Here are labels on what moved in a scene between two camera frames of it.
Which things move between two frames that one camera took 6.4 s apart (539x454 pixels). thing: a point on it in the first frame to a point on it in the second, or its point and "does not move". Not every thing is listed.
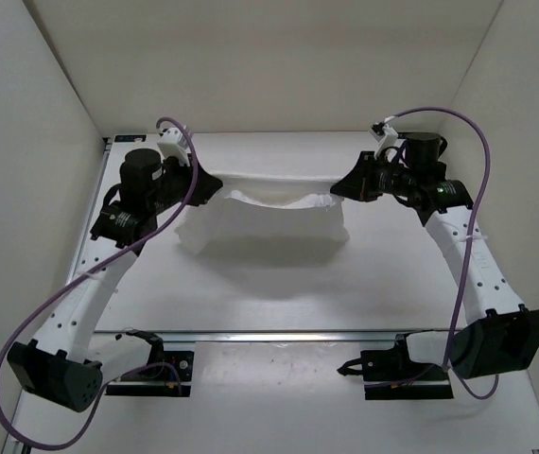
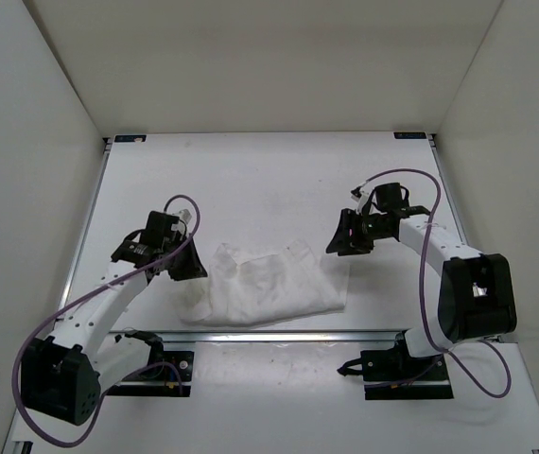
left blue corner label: x=130 y=138 does not move
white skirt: x=249 y=207 to x=295 y=282
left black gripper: x=205 y=184 to x=194 y=267
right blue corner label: x=415 y=135 does not move
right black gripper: x=359 y=185 to x=344 y=242
